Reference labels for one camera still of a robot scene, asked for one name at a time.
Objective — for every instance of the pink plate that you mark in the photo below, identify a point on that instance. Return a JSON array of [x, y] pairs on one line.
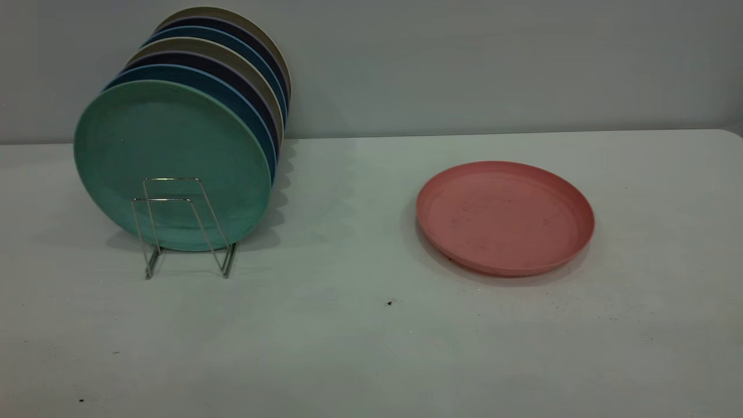
[[505, 217]]

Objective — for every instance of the blue plate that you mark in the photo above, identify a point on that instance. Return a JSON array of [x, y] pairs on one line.
[[215, 33], [232, 94]]

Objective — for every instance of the green plate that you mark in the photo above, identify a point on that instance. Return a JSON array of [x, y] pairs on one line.
[[174, 145]]

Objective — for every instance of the dark purple plate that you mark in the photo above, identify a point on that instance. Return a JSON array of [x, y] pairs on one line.
[[191, 59], [232, 24]]

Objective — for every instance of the beige plate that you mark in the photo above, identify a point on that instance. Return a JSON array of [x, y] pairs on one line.
[[220, 11], [197, 45]]

